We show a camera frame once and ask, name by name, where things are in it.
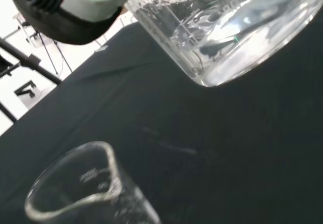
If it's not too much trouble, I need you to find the black bench cloth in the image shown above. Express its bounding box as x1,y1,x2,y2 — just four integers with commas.
0,21,323,224

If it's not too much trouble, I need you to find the black frame bar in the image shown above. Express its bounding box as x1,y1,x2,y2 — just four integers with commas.
0,36,63,85

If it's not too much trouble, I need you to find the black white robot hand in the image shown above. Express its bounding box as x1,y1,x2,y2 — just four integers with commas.
5,0,142,46

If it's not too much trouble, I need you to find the black tripod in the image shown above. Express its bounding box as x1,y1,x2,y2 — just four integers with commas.
17,14,74,75

